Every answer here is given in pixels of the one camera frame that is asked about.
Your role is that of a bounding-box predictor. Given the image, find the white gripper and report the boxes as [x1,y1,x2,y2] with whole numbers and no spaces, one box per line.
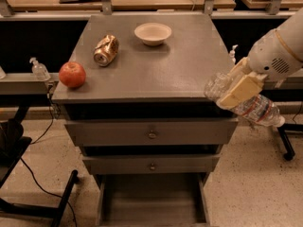
[217,29,302,109]

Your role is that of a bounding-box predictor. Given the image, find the clear plastic water bottle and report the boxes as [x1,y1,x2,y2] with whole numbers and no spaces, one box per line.
[205,73,285,127]

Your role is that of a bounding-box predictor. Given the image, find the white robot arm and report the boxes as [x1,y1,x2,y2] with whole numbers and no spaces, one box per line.
[217,9,303,109]

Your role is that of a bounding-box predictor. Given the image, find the small white pump bottle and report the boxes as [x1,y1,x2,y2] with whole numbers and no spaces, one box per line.
[229,44,239,64]

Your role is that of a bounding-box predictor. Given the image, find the grey top drawer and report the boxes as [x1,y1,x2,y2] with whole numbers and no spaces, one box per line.
[65,118,238,147]

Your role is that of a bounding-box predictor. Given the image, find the grey drawer cabinet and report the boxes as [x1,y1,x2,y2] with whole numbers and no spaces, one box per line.
[51,13,252,227]

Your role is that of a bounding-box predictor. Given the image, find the grey open bottom drawer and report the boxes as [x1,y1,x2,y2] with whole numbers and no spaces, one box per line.
[97,173,210,227]

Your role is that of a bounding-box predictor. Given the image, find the grey middle drawer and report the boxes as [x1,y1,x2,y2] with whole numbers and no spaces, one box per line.
[82,154,219,175]

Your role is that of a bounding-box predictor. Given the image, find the clear pump sanitizer bottle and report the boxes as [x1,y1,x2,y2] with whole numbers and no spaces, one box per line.
[29,57,51,81]

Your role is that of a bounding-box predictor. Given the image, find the black table leg right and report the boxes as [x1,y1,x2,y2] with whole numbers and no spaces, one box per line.
[277,123,303,161]

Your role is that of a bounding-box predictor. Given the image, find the white paper bowl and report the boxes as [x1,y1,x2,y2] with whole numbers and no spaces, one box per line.
[134,23,172,46]

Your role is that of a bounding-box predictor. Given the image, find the crushed gold soda can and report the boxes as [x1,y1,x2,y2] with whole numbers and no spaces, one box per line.
[93,34,119,67]

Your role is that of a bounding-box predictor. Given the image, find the red apple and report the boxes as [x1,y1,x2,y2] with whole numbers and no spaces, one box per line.
[59,61,86,88]

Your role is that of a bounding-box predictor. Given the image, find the black floor cable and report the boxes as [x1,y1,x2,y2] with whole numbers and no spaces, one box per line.
[19,93,79,227]

